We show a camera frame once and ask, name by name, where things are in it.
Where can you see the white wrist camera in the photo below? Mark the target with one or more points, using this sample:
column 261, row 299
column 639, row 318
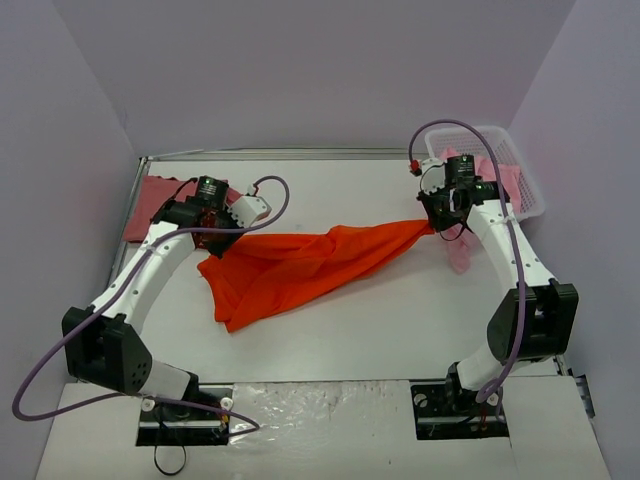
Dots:
column 433, row 175
column 247, row 210

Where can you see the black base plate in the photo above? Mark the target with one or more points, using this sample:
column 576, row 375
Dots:
column 437, row 420
column 162, row 424

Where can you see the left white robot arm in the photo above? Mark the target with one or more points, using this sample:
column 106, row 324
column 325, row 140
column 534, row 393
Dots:
column 104, row 340

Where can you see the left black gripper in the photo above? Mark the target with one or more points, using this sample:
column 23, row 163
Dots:
column 215, row 240

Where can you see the dusty red folded t shirt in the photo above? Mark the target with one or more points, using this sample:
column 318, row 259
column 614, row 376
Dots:
column 154, row 192

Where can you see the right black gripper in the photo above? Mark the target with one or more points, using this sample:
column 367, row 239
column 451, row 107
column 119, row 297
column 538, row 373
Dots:
column 437, row 215

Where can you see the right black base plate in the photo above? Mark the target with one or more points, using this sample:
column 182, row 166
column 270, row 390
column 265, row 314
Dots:
column 437, row 420

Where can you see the white plastic basket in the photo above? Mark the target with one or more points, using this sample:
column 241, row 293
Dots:
column 507, row 154

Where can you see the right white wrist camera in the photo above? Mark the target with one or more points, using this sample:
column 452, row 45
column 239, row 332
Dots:
column 433, row 175

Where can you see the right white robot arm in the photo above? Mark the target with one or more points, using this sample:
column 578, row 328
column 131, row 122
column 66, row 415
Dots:
column 534, row 319

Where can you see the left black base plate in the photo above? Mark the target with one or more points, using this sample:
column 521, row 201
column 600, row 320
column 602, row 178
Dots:
column 162, row 424

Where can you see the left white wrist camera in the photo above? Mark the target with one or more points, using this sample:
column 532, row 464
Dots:
column 247, row 210

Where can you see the orange t shirt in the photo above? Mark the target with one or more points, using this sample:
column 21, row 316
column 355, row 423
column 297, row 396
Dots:
column 264, row 275

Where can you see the light pink t shirt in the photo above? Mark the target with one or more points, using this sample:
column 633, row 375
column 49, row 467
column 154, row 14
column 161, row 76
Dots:
column 459, row 246

